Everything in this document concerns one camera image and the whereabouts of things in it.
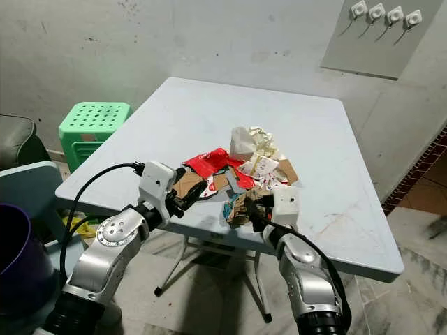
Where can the crumpled brown paper ball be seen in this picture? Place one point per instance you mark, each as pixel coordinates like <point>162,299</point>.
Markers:
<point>236,209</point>

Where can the white folding table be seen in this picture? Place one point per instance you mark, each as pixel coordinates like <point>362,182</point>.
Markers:
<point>181,118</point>

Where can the yellow cloth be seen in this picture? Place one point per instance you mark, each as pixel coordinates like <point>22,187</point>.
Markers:
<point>78,225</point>

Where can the red brick door threshold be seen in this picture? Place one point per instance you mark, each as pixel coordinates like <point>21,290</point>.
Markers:
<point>415,164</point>

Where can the blue-grey plastic chair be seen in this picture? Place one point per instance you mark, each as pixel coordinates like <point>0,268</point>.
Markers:
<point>28,183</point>

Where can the white red-printed paper carton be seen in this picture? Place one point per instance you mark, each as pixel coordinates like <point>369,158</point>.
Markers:
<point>262,167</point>

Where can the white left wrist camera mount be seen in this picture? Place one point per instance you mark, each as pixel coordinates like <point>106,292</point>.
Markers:
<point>155,181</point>

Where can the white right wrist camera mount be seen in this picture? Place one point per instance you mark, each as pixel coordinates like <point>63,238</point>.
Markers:
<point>286,204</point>

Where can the crumpled white paper bag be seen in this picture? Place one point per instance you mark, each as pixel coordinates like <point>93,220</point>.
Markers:
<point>243,143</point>

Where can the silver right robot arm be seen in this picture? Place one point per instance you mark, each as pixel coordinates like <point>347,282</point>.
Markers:
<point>304,276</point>

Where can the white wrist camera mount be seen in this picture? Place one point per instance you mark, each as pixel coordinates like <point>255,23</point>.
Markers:
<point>155,181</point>
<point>286,204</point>

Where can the grey wall panel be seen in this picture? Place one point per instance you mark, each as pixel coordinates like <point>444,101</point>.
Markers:
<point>370,52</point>

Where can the small brown cardboard piece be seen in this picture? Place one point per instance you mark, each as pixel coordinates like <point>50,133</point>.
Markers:
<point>288,171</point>

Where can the green plastic stool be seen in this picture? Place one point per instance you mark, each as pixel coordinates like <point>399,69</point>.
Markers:
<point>94,118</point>

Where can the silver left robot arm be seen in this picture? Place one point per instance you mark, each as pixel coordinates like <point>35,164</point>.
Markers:
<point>105,251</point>

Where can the large brown cardboard piece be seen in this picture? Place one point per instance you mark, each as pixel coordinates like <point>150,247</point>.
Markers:
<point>190,183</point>

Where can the purple plastic rubbish bin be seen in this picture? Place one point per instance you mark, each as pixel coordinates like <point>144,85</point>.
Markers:
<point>21,272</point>

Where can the red plastic wrapper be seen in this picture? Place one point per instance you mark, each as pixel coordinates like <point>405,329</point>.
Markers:
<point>209,162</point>

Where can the dark green armchair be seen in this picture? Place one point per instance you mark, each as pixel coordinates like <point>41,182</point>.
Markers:
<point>17,139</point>

